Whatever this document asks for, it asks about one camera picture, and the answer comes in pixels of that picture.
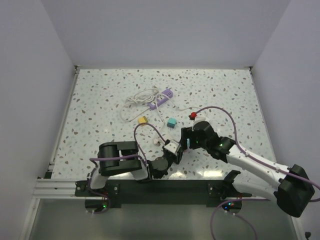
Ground teal plug adapter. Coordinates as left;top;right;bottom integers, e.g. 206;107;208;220
166;117;177;129

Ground yellow plug adapter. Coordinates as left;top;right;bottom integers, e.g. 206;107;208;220
138;116;149;124

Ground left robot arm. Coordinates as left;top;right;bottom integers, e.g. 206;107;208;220
85;140;184;196

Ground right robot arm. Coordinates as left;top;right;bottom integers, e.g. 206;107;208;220
180;121;315;218

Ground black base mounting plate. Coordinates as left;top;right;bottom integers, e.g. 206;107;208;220
74;179;251;211

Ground purple power strip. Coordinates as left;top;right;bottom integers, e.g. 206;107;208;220
147;88;174;111

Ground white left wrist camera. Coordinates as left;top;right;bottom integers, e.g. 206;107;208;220
164;140;181;155

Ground white charger plug cable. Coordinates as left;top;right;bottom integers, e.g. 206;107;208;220
152;127;168;146

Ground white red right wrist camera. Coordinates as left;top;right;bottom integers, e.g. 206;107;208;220
188;112;210;124

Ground white purple strip cable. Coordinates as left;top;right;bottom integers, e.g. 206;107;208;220
119;86;167;133

